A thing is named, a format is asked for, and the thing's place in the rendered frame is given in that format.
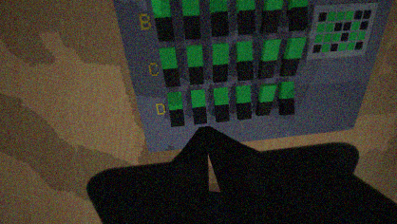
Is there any grey switch panel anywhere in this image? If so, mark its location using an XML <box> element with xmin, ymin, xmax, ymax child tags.
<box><xmin>112</xmin><ymin>0</ymin><xmax>393</xmax><ymax>153</ymax></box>

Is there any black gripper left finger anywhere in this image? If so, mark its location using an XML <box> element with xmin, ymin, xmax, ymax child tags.
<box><xmin>86</xmin><ymin>126</ymin><xmax>210</xmax><ymax>224</ymax></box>

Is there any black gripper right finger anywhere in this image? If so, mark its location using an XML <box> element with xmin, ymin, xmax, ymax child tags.
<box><xmin>205</xmin><ymin>126</ymin><xmax>359</xmax><ymax>224</ymax></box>

